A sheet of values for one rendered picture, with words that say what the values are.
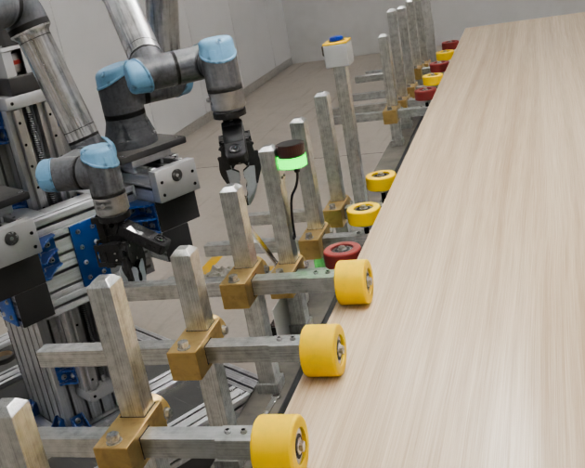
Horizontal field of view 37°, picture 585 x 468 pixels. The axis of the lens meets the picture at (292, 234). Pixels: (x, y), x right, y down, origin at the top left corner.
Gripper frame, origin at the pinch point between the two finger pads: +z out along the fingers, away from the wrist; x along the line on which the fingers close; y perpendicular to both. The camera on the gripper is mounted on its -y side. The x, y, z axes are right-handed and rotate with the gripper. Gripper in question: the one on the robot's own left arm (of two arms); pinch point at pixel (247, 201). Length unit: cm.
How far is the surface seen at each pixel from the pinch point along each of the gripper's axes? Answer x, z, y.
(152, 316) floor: 55, 101, 183
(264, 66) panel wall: -33, 85, 745
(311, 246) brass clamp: -12.7, 17.0, 9.4
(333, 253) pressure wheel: -15.7, 9.9, -15.5
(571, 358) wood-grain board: -43, 10, -73
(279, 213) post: -6.3, 1.9, -7.1
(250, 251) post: 0.8, 0.4, -30.5
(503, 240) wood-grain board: -49, 11, -25
